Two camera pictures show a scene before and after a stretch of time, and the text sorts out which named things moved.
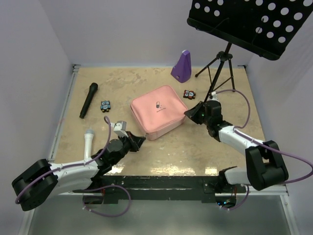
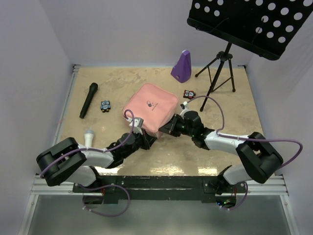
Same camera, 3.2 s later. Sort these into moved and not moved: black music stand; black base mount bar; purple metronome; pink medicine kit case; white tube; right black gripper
Moved: pink medicine kit case; right black gripper
Not moved: purple metronome; white tube; black base mount bar; black music stand
